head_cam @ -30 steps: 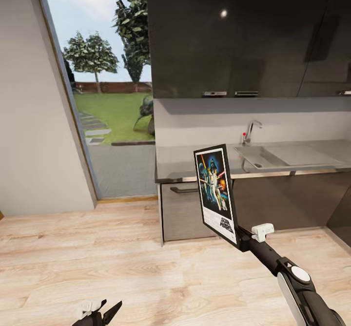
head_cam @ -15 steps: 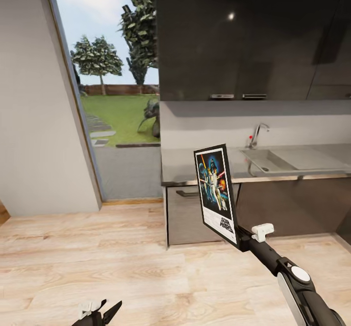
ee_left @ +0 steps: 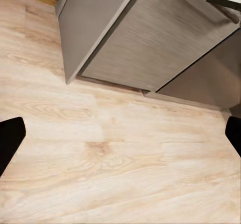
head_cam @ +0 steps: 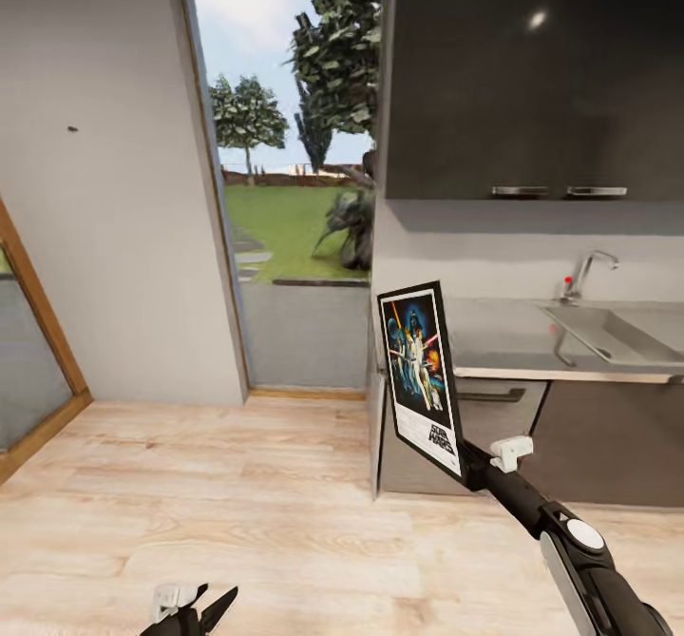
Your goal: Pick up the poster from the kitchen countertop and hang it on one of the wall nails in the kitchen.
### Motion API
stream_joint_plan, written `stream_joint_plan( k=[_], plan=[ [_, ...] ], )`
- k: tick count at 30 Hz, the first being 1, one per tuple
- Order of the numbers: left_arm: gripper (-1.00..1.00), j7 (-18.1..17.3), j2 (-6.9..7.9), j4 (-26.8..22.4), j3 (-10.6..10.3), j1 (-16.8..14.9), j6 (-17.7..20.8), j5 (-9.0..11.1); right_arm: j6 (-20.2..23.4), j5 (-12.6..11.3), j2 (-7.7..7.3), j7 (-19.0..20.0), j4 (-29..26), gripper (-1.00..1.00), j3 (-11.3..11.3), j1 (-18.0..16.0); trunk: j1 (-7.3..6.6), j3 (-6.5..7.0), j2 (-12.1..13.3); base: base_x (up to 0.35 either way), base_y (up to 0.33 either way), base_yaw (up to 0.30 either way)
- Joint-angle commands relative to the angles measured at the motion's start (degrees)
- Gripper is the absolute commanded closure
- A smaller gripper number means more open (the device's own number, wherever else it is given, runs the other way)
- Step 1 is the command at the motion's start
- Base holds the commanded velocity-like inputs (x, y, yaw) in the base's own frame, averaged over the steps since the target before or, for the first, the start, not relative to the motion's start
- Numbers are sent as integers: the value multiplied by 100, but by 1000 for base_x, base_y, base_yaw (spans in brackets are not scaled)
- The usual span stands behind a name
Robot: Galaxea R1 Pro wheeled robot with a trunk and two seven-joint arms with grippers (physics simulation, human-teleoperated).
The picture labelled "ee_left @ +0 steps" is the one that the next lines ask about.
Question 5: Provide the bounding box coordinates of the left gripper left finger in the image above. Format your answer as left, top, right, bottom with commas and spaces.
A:
0, 117, 26, 177

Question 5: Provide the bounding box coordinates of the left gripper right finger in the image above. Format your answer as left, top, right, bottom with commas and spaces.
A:
225, 116, 241, 157

